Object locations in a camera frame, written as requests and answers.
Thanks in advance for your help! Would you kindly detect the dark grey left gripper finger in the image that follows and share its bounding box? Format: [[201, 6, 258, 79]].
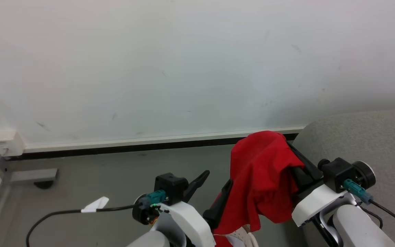
[[203, 179, 234, 231], [183, 170, 211, 203]]

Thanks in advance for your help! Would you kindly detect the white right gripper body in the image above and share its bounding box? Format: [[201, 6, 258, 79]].
[[291, 184, 357, 227]]

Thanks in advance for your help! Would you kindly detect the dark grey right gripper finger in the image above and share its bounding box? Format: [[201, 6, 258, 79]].
[[288, 166, 321, 199], [286, 141, 323, 180]]

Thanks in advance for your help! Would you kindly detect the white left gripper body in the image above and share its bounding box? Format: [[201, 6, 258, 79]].
[[132, 193, 216, 247]]

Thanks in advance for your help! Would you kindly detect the red cloth garment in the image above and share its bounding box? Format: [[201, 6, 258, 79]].
[[213, 130, 305, 247]]

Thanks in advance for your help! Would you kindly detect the white perforated laundry basket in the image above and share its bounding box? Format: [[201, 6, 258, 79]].
[[214, 225, 259, 247]]

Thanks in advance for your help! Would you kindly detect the white and black baseboard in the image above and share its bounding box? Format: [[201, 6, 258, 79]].
[[4, 126, 306, 161]]

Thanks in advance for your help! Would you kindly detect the grey fabric sofa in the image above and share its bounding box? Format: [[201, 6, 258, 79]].
[[292, 109, 395, 247]]

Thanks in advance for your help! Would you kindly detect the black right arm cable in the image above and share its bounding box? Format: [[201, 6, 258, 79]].
[[343, 179, 395, 230]]

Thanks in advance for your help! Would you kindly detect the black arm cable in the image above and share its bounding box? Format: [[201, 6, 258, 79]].
[[343, 179, 395, 230], [26, 190, 168, 247]]

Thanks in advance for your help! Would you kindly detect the white paper cable tag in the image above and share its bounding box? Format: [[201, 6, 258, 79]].
[[81, 197, 110, 213]]

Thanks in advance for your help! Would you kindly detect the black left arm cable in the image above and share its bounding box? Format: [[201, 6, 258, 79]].
[[26, 190, 168, 247]]

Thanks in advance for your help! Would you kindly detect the grey metal frame foot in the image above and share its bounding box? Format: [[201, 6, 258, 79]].
[[7, 168, 59, 190]]

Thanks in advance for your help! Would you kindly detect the white wall cable box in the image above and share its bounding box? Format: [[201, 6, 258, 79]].
[[0, 129, 25, 157]]

